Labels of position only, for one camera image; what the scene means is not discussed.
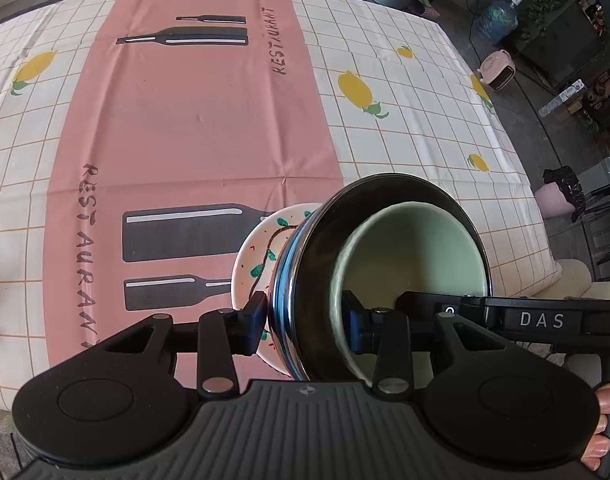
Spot black bag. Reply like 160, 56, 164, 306
542, 165, 586, 221

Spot glass table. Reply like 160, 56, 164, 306
582, 147, 610, 211

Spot small pink heater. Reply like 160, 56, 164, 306
478, 49, 517, 92

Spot white carton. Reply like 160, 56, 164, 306
548, 79, 586, 113

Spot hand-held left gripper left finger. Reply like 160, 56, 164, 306
97, 291, 270, 395

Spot pink round stool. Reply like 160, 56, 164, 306
538, 182, 578, 221

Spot light green bowl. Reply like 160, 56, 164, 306
330, 201, 487, 381

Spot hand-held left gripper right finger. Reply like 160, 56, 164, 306
341, 292, 506, 395

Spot white cushion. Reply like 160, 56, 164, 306
550, 257, 610, 301

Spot dark cabinet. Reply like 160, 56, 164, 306
522, 0, 610, 91

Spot blue bowl with steel inside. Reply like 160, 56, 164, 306
268, 174, 492, 383

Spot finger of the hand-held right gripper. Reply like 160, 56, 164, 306
396, 290, 481, 322

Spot lemon print checked tablecloth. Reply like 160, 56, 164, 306
0, 0, 558, 406

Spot white plate with fruit drawings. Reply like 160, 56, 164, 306
231, 203, 323, 376

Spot blue water bottle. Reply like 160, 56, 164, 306
478, 0, 526, 46

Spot pink bottle print cloth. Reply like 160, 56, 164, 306
42, 0, 346, 376

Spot grey striped trousers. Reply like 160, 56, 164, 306
0, 430, 36, 480

